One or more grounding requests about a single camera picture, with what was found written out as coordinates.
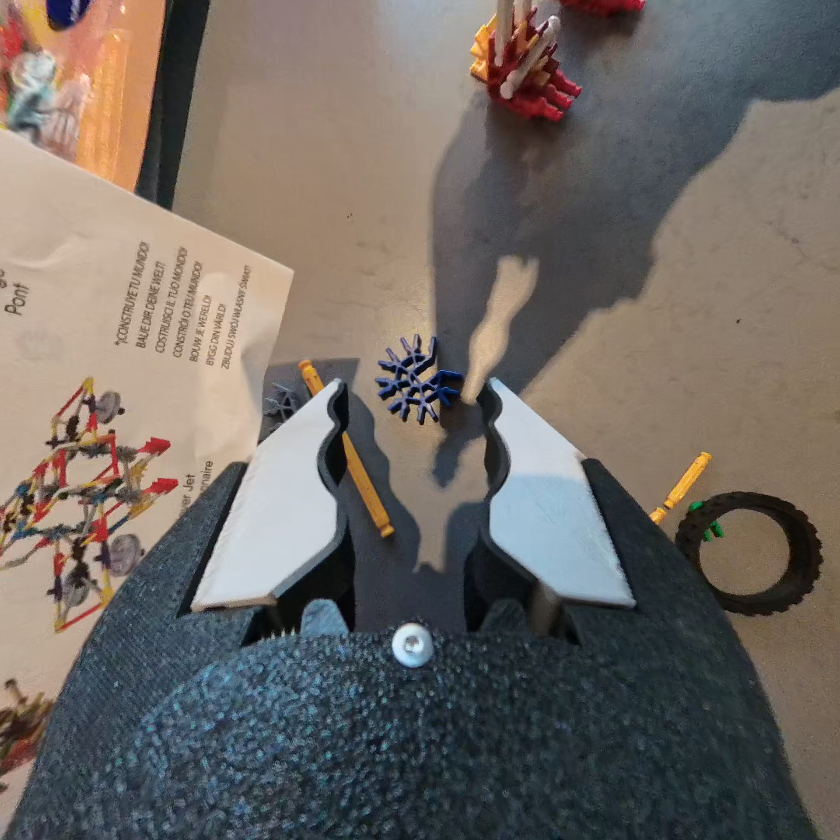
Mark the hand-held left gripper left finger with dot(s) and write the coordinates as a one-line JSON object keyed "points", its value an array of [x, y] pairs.
{"points": [[275, 505]]}

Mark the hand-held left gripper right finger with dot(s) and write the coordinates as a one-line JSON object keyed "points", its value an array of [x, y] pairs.
{"points": [[558, 518]]}

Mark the blue snowflake connector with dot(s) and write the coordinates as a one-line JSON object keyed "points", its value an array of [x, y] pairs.
{"points": [[413, 384]]}

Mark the long yellow rod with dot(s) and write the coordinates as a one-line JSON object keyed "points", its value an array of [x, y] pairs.
{"points": [[364, 489]]}

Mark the grey fan connector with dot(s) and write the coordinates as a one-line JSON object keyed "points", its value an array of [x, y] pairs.
{"points": [[282, 403]]}

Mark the short yellow rod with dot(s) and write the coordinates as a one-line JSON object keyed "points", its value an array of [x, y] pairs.
{"points": [[686, 482]]}

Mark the toy model picture sheet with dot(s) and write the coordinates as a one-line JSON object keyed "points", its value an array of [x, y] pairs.
{"points": [[98, 295]]}

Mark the red yellow connector cluster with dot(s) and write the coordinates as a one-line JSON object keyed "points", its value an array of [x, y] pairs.
{"points": [[525, 92]]}

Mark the orange toy set box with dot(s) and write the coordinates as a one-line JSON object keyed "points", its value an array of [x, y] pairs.
{"points": [[98, 98]]}

